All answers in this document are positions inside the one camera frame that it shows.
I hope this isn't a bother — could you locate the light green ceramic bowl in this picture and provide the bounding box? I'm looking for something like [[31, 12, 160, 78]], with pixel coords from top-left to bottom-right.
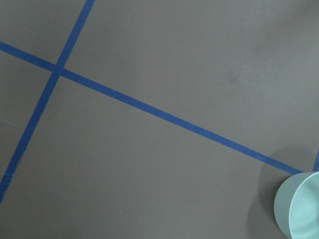
[[274, 172, 319, 239]]

